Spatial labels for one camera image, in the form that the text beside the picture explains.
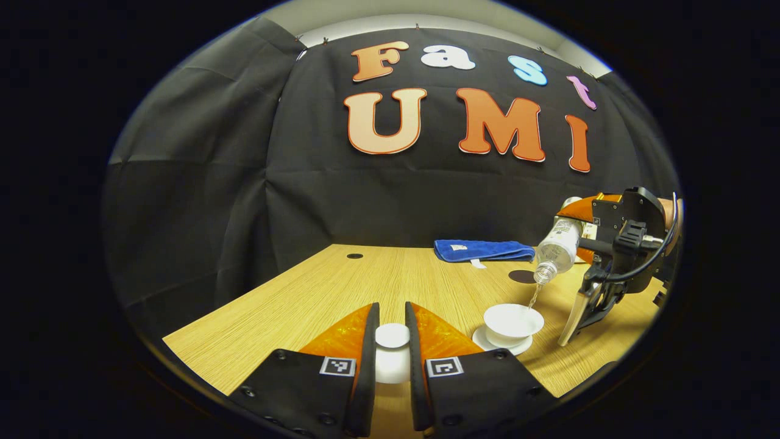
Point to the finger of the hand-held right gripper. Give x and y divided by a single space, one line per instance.
579 208
594 245

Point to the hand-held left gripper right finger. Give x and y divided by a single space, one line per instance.
414 378

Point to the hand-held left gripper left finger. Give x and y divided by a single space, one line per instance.
368 366

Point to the white teacup lid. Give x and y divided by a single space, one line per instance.
392 360

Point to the clear plastic water bottle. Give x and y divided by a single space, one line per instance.
557 247

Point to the black round coaster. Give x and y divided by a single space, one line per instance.
521 277

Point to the white teacup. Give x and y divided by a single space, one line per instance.
512 322

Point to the white saucer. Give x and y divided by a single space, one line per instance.
487 344

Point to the blue folded towel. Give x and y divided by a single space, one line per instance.
481 250

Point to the black backdrop cloth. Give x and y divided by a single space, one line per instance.
244 183

